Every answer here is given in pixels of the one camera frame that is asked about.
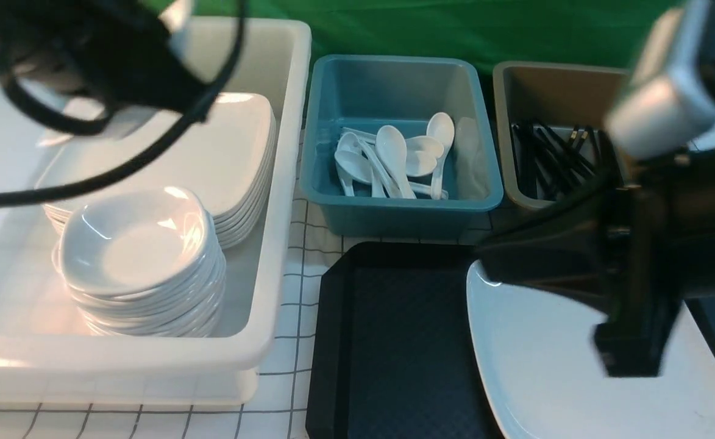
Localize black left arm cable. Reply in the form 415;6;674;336
0;0;248;211

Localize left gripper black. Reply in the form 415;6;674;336
59;1;208;112

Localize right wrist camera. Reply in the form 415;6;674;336
603;1;715;162

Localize stack of white bowls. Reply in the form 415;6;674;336
51;186;227;337

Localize large white square plate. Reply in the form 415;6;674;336
466;262;715;438

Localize large white plastic bin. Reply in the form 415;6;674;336
0;18;311;409

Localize checkered white tablecloth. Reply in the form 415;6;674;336
0;116;715;439

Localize stack of white square plates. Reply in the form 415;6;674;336
36;92;277;249

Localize black serving tray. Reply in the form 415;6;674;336
305;241;715;439

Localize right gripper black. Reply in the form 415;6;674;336
476;149;715;378

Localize green backdrop cloth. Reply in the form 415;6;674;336
144;0;687;74

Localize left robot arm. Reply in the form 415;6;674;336
0;1;207;112

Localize white spoons in blue bin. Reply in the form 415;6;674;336
334;112;455;200

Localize blue plastic bin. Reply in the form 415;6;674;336
299;55;504;241

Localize black chopsticks in brown bin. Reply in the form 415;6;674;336
510;119;618;202

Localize brown plastic bin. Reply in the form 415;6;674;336
492;61;627;212

